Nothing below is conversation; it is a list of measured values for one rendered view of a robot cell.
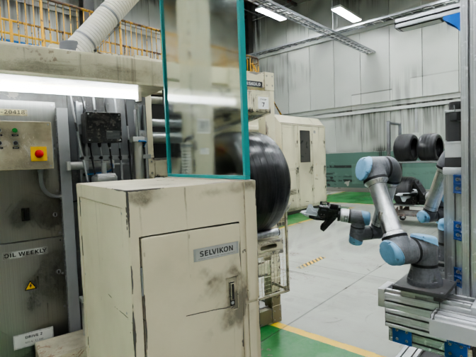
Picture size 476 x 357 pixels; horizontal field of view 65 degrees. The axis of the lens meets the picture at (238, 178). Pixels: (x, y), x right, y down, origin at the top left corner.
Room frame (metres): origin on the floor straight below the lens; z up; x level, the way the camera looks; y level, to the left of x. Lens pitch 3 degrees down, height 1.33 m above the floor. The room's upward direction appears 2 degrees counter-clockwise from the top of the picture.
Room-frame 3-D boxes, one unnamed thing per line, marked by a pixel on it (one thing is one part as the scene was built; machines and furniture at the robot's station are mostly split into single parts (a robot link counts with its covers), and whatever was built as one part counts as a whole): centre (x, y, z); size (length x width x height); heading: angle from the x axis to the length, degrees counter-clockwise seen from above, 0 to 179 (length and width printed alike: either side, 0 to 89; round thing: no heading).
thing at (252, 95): (2.49, 0.07, 1.71); 0.61 x 0.25 x 0.15; 125
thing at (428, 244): (1.72, -0.85, 0.88); 0.13 x 0.12 x 0.14; 106
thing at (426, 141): (6.71, -3.44, 0.96); 1.33 x 0.64 x 1.92; 46
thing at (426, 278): (1.73, -0.86, 0.77); 0.15 x 0.15 x 0.10
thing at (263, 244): (2.06, -0.07, 0.84); 0.36 x 0.09 x 0.06; 125
